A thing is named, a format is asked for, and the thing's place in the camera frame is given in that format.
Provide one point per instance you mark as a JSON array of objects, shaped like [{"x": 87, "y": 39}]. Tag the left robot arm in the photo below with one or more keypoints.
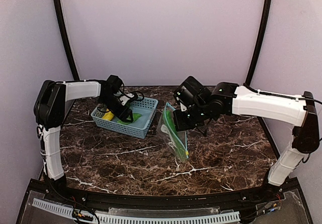
[{"x": 49, "y": 111}]

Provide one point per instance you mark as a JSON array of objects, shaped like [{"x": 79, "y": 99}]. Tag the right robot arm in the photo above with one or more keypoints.
[{"x": 199, "y": 104}]

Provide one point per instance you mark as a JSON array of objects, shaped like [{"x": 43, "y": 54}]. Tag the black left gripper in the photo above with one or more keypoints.
[{"x": 122, "y": 110}]

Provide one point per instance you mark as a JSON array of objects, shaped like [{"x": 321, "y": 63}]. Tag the left black corner post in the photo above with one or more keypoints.
[{"x": 65, "y": 39}]

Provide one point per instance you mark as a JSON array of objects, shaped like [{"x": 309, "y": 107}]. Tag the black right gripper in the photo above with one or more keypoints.
[{"x": 181, "y": 120}]

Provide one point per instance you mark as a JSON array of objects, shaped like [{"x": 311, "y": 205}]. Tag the white slotted cable duct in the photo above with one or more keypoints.
[{"x": 121, "y": 215}]

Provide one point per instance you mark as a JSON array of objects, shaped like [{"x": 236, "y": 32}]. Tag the yellow toy banana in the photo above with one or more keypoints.
[{"x": 108, "y": 116}]

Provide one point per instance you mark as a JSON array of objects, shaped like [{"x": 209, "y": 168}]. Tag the clear zip top bag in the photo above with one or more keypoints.
[{"x": 162, "y": 135}]

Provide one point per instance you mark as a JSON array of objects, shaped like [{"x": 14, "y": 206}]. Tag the long green toy cucumber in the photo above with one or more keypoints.
[{"x": 178, "y": 140}]

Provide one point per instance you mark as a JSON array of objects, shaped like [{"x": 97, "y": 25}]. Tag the black front frame rail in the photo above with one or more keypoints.
[{"x": 243, "y": 200}]

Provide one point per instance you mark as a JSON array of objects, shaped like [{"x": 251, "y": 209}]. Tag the right black corner post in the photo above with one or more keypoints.
[{"x": 259, "y": 41}]

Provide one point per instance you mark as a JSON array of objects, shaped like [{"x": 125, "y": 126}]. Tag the short green toy gourd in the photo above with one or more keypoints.
[{"x": 131, "y": 119}]

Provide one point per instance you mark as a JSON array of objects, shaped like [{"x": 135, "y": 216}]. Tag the black corner post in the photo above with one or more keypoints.
[
  {"x": 259, "y": 41},
  {"x": 65, "y": 39}
]

